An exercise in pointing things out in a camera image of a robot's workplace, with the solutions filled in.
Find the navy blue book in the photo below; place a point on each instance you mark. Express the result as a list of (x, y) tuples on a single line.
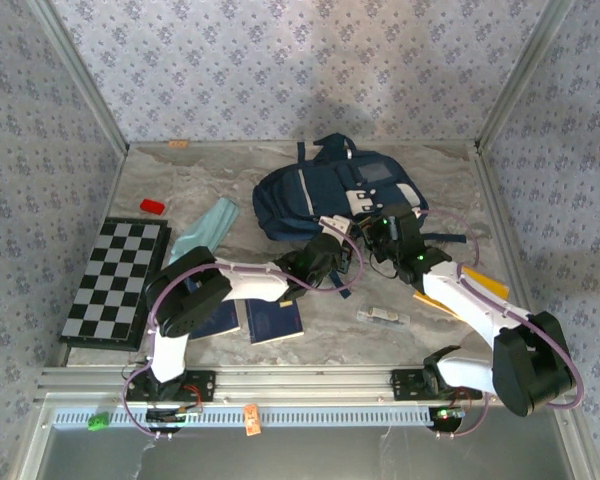
[(272, 322)]

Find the navy blue backpack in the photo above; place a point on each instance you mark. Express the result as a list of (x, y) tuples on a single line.
[(290, 200)]

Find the navy book with yellow label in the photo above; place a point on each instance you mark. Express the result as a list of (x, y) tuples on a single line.
[(220, 322)]

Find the teal cloth pouch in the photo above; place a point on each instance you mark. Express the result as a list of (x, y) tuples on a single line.
[(210, 220)]

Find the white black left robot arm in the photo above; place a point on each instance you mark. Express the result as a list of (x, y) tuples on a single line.
[(250, 282)]

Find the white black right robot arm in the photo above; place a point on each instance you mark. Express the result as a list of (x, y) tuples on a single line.
[(460, 300)]

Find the clear plastic compass case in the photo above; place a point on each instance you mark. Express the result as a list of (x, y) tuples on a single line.
[(384, 317)]

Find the small red box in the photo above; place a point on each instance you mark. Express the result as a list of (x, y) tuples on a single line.
[(152, 206)]

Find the orange paper tag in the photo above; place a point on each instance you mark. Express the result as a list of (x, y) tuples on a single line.
[(252, 420)]

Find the small orange sticker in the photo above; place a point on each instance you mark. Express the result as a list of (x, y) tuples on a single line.
[(178, 144)]

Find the grey metal front panel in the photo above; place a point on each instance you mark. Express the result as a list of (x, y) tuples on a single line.
[(300, 455)]

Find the black grey folding chessboard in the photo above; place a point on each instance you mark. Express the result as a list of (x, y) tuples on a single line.
[(115, 280)]

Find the green plastic clip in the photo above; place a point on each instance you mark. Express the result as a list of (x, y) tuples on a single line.
[(98, 422)]

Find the aluminium mounting rail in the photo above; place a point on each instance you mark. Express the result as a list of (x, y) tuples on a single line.
[(300, 385)]

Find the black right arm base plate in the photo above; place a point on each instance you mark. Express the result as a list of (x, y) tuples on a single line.
[(405, 385)]

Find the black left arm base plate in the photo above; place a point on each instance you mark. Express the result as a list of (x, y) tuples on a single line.
[(202, 385)]

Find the aluminium frame post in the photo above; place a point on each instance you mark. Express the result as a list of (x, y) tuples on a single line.
[(80, 80), (522, 75)]

